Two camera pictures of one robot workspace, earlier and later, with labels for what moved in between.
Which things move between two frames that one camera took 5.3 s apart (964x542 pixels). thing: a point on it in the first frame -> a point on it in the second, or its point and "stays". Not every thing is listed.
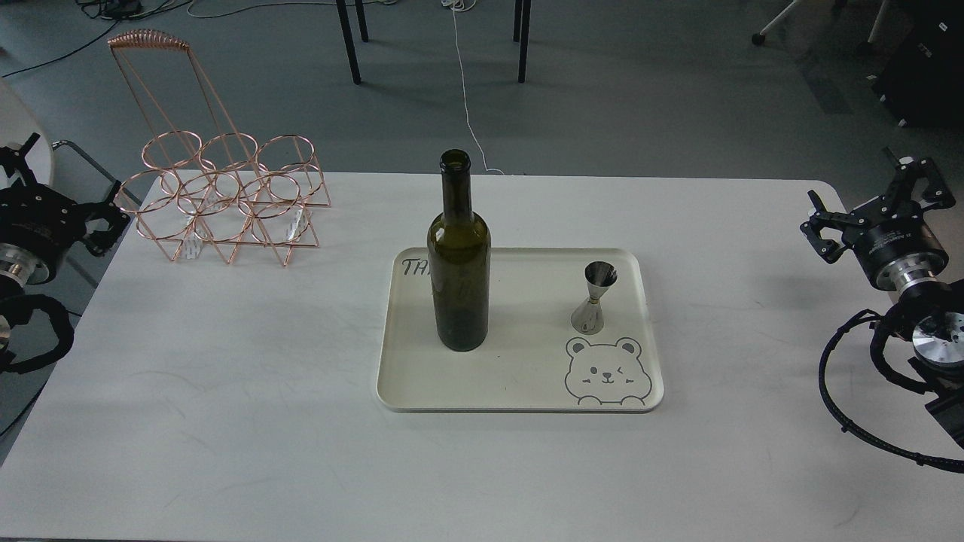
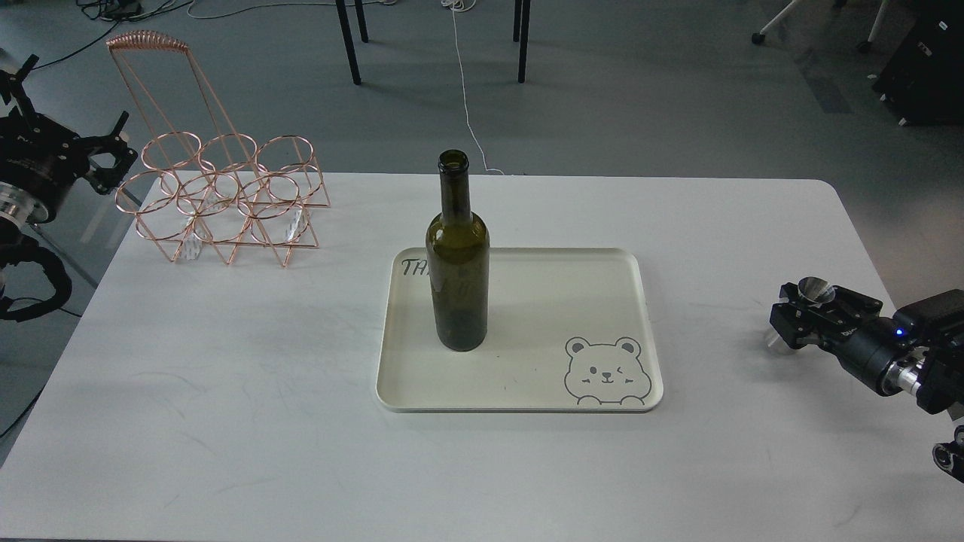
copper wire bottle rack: x=202 y=184 stays
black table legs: x=523 y=46 stays
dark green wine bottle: x=459 y=255 stays
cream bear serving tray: x=534 y=358 stays
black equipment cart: x=922 y=83 stays
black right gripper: x=896 y=244 -> x=882 y=353
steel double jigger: x=599 y=275 -> x=816 y=291
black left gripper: x=38 y=224 -> x=46 y=159
